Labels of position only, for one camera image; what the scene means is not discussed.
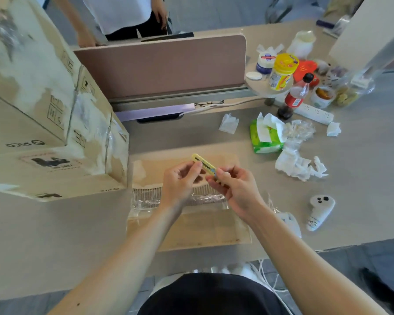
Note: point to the person's right hand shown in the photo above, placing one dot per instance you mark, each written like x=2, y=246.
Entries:
x=238, y=190

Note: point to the large taped cardboard box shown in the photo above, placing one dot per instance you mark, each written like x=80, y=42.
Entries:
x=46, y=108

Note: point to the white blue wipes tub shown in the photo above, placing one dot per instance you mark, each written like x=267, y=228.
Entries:
x=266, y=60

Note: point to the person's left forearm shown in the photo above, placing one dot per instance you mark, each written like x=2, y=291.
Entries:
x=118, y=268

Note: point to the round beige stand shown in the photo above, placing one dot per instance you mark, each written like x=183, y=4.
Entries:
x=266, y=85

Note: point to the person's left hand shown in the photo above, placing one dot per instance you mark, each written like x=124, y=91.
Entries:
x=177, y=186

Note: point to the person's right thumb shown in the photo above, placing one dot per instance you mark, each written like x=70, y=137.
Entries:
x=224, y=180

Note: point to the folded white tissue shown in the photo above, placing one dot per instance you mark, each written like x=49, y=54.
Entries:
x=229, y=123

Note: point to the green tissue pack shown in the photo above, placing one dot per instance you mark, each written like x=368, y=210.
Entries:
x=266, y=141

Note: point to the small crumpled white tissue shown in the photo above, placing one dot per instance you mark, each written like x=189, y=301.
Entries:
x=333, y=129

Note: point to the clear crumpled plastic wrap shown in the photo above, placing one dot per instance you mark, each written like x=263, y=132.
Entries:
x=298, y=131

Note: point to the white round lid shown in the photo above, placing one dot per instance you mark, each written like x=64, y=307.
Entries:
x=253, y=75

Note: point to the white cup with food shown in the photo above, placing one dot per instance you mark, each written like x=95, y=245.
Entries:
x=322, y=96

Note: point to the flat cardboard piece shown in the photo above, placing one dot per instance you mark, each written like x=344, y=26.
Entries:
x=197, y=223

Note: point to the white power strip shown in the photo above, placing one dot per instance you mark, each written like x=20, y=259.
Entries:
x=313, y=113

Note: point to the yellow utility knife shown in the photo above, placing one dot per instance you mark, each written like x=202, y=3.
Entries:
x=204, y=165

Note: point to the white monitor back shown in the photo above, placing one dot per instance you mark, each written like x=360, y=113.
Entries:
x=371, y=32

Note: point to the person's right forearm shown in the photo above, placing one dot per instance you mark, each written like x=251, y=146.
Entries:
x=308, y=268

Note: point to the yellow lidded jar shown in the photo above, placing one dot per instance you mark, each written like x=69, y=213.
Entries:
x=282, y=72

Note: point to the crumpled white tissue pile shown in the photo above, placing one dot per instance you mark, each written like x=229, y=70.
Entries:
x=298, y=165

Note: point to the person's black shorts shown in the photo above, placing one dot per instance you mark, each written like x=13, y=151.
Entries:
x=213, y=295

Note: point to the white game controller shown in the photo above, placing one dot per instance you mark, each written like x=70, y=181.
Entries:
x=319, y=211

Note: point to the white plastic jug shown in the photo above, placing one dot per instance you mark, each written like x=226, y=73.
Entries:
x=301, y=44

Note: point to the person's left thumb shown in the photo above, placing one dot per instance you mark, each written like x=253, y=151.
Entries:
x=193, y=175

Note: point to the dark soda bottle red label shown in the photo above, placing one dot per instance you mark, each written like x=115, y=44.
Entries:
x=294, y=96

